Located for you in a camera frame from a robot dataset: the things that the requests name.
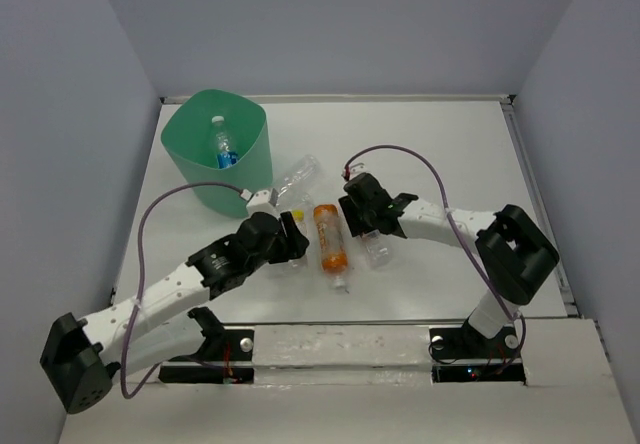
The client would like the small yellow cap bottle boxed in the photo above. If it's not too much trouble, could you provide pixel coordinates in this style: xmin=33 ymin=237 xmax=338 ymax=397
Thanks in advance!
xmin=288 ymin=209 xmax=308 ymax=273

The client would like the white blue label bottle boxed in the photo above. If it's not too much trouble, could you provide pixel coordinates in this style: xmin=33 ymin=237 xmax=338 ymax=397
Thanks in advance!
xmin=358 ymin=230 xmax=392 ymax=269

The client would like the orange label bottle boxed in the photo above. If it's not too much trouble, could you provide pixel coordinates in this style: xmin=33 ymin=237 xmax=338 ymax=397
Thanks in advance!
xmin=313 ymin=204 xmax=349 ymax=291

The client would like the blue label water bottle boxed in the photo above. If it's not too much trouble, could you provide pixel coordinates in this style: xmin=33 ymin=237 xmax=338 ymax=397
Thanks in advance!
xmin=211 ymin=116 xmax=239 ymax=169

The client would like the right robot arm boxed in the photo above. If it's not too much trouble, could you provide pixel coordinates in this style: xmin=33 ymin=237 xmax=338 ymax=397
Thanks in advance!
xmin=339 ymin=172 xmax=559 ymax=356

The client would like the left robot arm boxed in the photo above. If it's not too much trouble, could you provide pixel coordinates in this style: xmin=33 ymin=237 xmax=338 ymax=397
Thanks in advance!
xmin=40 ymin=212 xmax=309 ymax=414

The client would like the green plastic bin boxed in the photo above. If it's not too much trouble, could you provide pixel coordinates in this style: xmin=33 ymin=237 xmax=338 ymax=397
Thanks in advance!
xmin=160 ymin=89 xmax=273 ymax=219

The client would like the clear ribbed bottle upper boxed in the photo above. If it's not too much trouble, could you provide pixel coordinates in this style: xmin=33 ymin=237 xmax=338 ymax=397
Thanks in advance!
xmin=273 ymin=154 xmax=320 ymax=206

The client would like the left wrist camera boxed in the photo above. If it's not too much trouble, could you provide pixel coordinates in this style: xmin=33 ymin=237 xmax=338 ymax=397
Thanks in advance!
xmin=240 ymin=188 xmax=279 ymax=217

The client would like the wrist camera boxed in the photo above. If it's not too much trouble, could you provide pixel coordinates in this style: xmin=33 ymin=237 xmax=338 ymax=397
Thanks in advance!
xmin=342 ymin=162 xmax=367 ymax=182
xmin=240 ymin=188 xmax=279 ymax=217

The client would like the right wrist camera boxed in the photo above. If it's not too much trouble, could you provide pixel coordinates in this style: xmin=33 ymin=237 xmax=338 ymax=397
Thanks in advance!
xmin=342 ymin=162 xmax=367 ymax=182

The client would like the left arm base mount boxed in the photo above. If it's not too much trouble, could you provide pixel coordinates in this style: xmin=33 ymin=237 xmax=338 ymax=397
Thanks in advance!
xmin=158 ymin=307 xmax=255 ymax=385

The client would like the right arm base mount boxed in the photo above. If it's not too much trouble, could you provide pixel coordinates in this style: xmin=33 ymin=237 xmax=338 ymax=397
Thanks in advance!
xmin=428 ymin=326 xmax=526 ymax=384

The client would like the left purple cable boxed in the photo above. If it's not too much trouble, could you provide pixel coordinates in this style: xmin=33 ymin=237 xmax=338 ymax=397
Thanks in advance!
xmin=119 ymin=182 xmax=251 ymax=399

